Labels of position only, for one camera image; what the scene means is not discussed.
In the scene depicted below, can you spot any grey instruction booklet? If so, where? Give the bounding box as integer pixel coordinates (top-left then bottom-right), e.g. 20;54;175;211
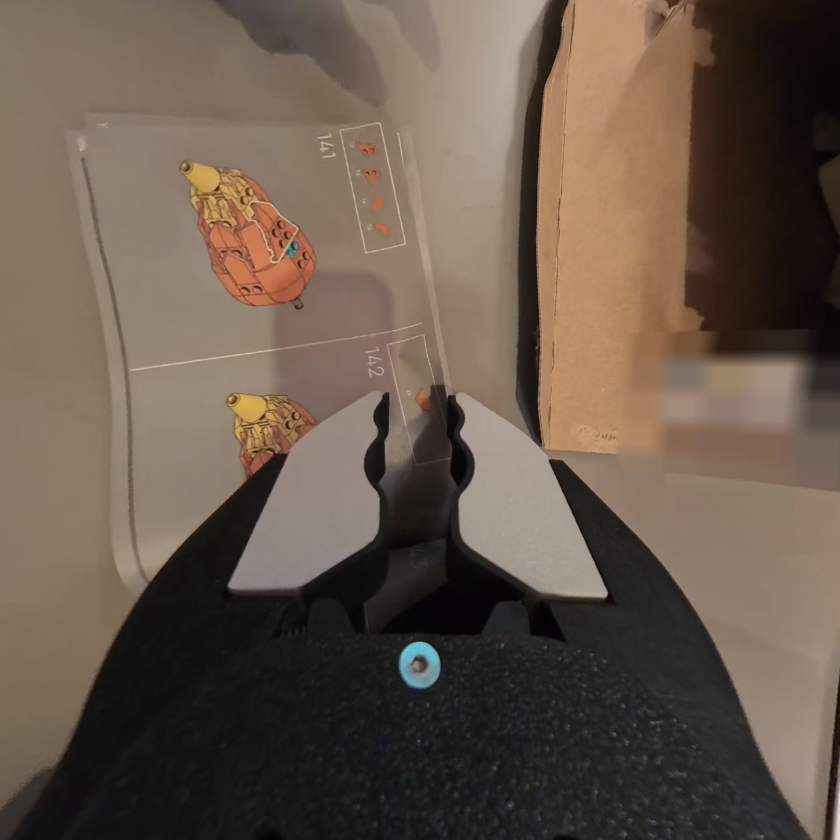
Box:
64;113;455;631

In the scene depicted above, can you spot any printed cardboard box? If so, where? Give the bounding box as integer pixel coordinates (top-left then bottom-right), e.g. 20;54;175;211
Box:
515;0;840;460

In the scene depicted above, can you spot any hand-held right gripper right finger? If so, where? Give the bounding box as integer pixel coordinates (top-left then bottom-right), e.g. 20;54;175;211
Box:
445;391;610;631

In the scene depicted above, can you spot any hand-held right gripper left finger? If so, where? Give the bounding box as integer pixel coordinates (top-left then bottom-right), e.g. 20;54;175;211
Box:
226;390;393;632

